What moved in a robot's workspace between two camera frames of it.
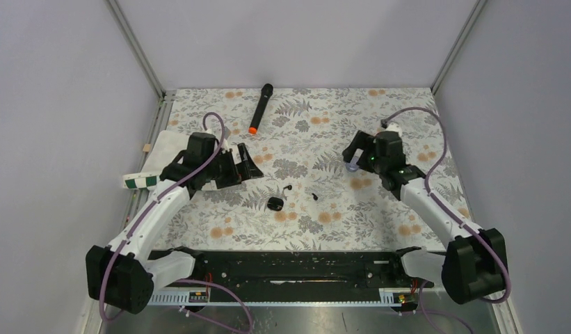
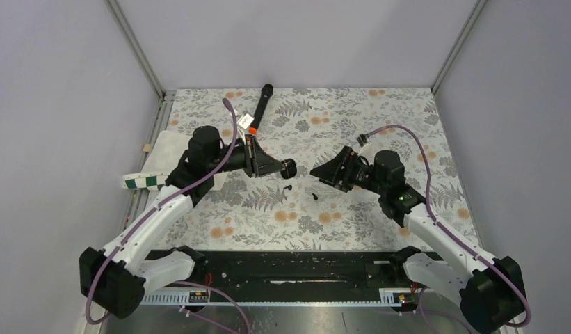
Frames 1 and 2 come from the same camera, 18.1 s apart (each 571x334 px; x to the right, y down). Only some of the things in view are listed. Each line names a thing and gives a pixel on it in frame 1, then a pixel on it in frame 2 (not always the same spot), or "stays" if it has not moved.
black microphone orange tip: [267, 90] stays
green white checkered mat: [167, 146] stays
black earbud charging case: [275, 203] to [291, 168]
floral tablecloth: [309, 198] stays
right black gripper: [362, 140] to [332, 172]
